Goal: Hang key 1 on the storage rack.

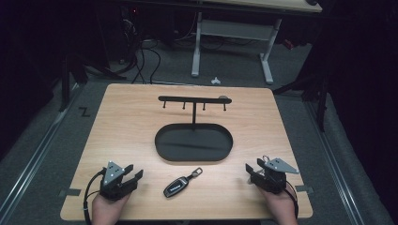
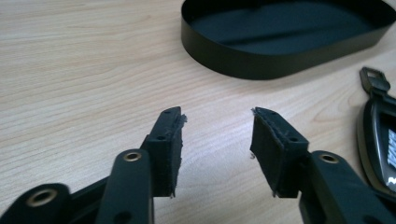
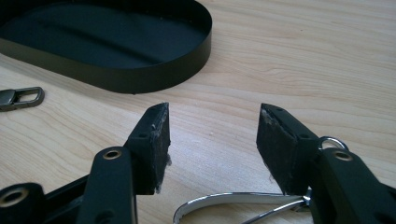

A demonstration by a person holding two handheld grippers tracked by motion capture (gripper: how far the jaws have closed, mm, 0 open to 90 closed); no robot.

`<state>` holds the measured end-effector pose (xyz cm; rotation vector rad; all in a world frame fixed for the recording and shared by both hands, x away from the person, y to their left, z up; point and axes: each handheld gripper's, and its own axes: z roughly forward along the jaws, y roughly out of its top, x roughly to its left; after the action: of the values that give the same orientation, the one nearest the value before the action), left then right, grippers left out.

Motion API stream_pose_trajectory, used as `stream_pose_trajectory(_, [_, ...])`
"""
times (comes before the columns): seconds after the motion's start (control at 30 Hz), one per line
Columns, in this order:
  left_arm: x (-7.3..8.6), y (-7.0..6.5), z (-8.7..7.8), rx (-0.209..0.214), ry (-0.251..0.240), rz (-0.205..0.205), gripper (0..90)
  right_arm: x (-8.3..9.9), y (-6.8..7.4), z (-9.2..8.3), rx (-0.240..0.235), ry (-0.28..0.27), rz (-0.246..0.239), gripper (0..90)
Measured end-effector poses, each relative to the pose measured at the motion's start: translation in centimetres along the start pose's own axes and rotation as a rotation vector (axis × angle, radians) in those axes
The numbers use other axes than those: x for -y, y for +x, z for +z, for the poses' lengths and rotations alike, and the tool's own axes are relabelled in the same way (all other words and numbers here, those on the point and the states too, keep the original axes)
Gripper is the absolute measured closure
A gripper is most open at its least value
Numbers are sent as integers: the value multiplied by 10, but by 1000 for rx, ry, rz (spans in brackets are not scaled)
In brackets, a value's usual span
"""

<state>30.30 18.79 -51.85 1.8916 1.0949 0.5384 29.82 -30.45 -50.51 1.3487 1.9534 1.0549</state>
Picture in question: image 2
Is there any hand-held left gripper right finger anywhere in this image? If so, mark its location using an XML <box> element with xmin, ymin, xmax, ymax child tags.
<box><xmin>249</xmin><ymin>106</ymin><xmax>310</xmax><ymax>199</ymax></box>

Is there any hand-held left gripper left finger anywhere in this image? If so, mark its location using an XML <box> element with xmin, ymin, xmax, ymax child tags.
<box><xmin>141</xmin><ymin>105</ymin><xmax>188</xmax><ymax>199</ymax></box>

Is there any black key rack with tray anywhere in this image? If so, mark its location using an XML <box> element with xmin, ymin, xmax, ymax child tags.
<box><xmin>180</xmin><ymin>0</ymin><xmax>396</xmax><ymax>81</ymax></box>

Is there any black car key fob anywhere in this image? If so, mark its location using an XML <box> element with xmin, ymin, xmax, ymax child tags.
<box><xmin>357</xmin><ymin>66</ymin><xmax>396</xmax><ymax>203</ymax></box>

